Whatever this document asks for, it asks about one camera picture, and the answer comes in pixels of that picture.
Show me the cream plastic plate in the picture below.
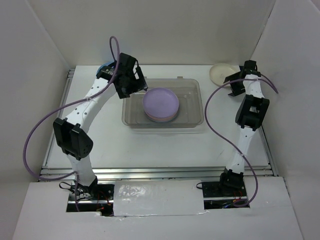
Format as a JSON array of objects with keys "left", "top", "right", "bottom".
[{"left": 209, "top": 63, "right": 240, "bottom": 87}]

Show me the blue plastic plate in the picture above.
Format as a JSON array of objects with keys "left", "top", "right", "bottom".
[{"left": 96, "top": 61, "right": 116, "bottom": 75}]

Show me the purple plate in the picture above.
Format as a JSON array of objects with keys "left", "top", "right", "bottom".
[{"left": 142, "top": 87, "right": 180, "bottom": 118}]

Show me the pink plastic plate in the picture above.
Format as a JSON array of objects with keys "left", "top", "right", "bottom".
[{"left": 146, "top": 113, "right": 178, "bottom": 122}]

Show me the white strawberry pattern plate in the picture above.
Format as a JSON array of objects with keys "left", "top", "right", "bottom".
[{"left": 150, "top": 118, "right": 174, "bottom": 123}]

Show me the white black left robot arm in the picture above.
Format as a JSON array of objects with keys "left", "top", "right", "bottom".
[{"left": 53, "top": 53, "right": 148, "bottom": 200}]

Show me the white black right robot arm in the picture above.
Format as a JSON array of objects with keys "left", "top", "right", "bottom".
[{"left": 217, "top": 60, "right": 270, "bottom": 196}]

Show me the clear plastic bin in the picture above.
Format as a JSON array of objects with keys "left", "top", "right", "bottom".
[{"left": 122, "top": 78, "right": 204, "bottom": 129}]

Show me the white taped cover sheet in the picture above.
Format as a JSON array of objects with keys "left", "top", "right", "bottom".
[{"left": 113, "top": 180, "right": 205, "bottom": 217}]

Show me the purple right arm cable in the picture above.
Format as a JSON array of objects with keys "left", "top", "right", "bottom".
[{"left": 204, "top": 74, "right": 279, "bottom": 208}]

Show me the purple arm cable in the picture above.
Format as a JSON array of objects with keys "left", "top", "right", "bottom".
[
  {"left": 204, "top": 74, "right": 279, "bottom": 208},
  {"left": 22, "top": 35, "right": 120, "bottom": 212}
]

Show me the aluminium frame rail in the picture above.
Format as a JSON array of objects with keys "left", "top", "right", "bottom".
[{"left": 40, "top": 165, "right": 274, "bottom": 181}]

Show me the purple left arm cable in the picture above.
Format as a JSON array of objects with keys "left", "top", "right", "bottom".
[{"left": 22, "top": 35, "right": 120, "bottom": 212}]

